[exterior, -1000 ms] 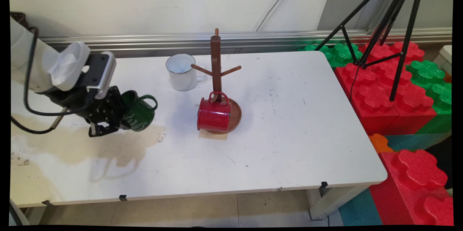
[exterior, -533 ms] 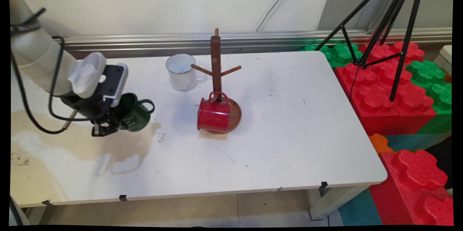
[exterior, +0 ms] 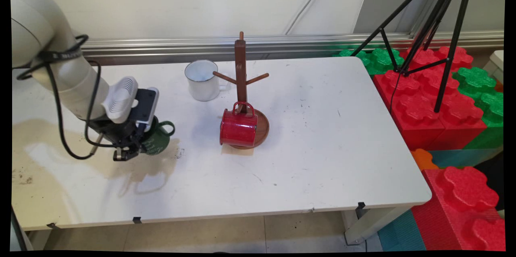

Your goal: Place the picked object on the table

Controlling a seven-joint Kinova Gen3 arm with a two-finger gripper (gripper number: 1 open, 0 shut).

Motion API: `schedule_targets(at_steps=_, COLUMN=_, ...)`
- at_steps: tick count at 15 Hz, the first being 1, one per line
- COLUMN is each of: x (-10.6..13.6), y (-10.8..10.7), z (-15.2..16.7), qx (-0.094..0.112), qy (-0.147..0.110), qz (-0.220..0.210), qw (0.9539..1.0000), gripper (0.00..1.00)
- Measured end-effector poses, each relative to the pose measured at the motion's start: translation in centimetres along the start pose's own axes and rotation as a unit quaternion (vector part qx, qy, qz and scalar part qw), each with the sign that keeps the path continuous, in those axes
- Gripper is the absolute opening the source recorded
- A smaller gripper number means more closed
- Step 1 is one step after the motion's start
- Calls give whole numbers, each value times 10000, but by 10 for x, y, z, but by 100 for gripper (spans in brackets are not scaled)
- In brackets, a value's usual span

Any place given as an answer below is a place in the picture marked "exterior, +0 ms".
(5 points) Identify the metal wall rail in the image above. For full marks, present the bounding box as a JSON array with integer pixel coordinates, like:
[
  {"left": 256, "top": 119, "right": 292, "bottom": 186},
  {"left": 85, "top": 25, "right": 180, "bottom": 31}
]
[{"left": 79, "top": 31, "right": 504, "bottom": 66}]

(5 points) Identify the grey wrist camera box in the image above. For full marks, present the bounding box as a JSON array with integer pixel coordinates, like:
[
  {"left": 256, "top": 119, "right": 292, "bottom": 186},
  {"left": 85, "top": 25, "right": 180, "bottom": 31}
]
[{"left": 134, "top": 87, "right": 160, "bottom": 127}]

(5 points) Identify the black tripod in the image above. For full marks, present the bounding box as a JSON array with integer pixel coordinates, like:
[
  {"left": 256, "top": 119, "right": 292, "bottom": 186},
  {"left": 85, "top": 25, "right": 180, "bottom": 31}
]
[{"left": 351, "top": 0, "right": 476, "bottom": 113}]

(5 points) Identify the green enamel mug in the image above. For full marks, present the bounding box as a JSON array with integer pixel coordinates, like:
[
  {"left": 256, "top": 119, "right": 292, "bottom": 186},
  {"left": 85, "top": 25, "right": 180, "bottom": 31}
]
[{"left": 141, "top": 120, "right": 176, "bottom": 156}]

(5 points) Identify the brown wooden mug tree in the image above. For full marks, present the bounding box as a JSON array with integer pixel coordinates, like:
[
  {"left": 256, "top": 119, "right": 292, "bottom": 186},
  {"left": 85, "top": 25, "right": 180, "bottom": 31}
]
[{"left": 212, "top": 31, "right": 270, "bottom": 150}]

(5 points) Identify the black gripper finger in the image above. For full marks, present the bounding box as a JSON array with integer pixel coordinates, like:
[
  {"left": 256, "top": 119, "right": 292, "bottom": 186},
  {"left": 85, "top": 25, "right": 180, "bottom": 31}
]
[{"left": 113, "top": 144, "right": 141, "bottom": 162}]

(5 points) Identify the black cable with metal plug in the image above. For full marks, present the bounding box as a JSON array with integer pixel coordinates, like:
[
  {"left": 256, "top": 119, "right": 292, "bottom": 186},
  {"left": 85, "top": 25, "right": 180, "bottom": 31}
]
[{"left": 44, "top": 62, "right": 102, "bottom": 160}]

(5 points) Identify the teal foam block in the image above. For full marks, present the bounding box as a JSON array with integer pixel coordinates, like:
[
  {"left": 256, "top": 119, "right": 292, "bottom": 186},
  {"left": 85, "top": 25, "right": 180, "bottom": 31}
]
[
  {"left": 427, "top": 147, "right": 502, "bottom": 169},
  {"left": 377, "top": 209, "right": 427, "bottom": 251}
]

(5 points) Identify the orange foam block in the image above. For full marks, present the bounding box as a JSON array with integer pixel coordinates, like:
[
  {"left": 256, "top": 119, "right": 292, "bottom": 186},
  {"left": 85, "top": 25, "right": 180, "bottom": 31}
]
[{"left": 411, "top": 148, "right": 439, "bottom": 171}]

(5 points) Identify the thin black tripod cable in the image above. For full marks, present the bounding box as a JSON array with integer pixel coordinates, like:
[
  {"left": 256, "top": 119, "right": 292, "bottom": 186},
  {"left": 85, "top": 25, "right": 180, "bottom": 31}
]
[{"left": 389, "top": 73, "right": 400, "bottom": 113}]

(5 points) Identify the white enamel mug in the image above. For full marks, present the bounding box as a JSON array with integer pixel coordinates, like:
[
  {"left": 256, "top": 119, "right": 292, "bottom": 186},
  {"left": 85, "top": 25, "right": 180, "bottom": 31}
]
[{"left": 185, "top": 60, "right": 231, "bottom": 102}]

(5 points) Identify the black camera cable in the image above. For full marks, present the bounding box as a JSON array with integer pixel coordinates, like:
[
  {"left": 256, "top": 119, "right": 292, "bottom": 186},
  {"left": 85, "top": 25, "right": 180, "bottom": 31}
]
[{"left": 83, "top": 60, "right": 118, "bottom": 148}]

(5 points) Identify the white wall conduit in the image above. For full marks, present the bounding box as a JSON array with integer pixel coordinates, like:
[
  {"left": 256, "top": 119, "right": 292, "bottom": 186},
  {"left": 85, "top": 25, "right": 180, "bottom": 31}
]
[{"left": 284, "top": 0, "right": 332, "bottom": 35}]

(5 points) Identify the black velcro strap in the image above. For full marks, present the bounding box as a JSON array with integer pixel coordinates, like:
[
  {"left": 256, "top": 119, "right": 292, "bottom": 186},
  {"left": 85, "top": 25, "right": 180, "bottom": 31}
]
[{"left": 15, "top": 34, "right": 89, "bottom": 81}]

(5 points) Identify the white vented camera mount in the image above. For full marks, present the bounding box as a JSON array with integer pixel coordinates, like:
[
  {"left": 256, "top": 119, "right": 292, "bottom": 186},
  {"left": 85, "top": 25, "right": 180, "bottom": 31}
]
[{"left": 102, "top": 76, "right": 139, "bottom": 124}]

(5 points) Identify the red enamel mug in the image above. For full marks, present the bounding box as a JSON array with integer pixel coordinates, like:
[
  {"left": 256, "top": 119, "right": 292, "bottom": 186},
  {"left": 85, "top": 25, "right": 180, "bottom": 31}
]
[{"left": 220, "top": 102, "right": 258, "bottom": 148}]

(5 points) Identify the large red studded block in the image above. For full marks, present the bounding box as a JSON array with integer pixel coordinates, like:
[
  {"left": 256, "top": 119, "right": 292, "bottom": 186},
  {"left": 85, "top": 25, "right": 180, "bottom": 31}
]
[
  {"left": 411, "top": 166, "right": 506, "bottom": 251},
  {"left": 373, "top": 46, "right": 487, "bottom": 151}
]

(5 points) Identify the white box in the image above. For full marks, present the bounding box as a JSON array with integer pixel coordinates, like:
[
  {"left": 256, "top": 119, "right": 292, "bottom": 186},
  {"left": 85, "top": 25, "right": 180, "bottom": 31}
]
[{"left": 483, "top": 50, "right": 504, "bottom": 84}]

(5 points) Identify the white table leg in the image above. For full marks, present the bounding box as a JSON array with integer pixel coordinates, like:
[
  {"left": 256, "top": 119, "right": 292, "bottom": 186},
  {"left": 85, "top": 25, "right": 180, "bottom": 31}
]
[{"left": 342, "top": 207, "right": 412, "bottom": 245}]

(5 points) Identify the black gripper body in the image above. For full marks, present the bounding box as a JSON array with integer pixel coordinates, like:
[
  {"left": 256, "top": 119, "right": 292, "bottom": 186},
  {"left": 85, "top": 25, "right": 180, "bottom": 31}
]
[{"left": 87, "top": 118, "right": 152, "bottom": 155}]

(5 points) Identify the green studded block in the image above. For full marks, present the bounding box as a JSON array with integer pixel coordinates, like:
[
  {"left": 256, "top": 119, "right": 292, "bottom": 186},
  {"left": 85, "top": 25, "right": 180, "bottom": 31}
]
[
  {"left": 333, "top": 48, "right": 405, "bottom": 75},
  {"left": 452, "top": 67, "right": 504, "bottom": 149}
]

